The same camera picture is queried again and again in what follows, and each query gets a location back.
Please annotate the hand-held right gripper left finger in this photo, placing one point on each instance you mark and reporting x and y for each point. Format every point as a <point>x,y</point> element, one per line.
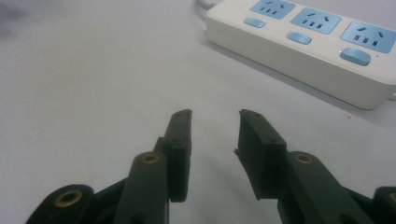
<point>174,155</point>

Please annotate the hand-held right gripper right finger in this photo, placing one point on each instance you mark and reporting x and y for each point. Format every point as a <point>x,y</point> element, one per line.
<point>264,155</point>

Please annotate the white power strip blue sockets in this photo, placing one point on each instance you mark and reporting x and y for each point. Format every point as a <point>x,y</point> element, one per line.
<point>311,46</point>

